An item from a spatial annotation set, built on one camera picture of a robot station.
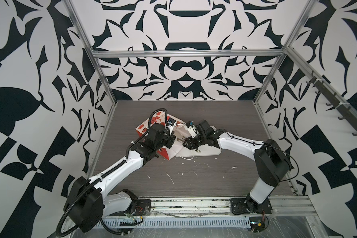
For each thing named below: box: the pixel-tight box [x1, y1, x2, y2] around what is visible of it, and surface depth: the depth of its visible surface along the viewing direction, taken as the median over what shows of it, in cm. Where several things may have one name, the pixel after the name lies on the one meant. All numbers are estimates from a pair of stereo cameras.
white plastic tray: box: [175, 144, 222, 157], surface depth 91 cm
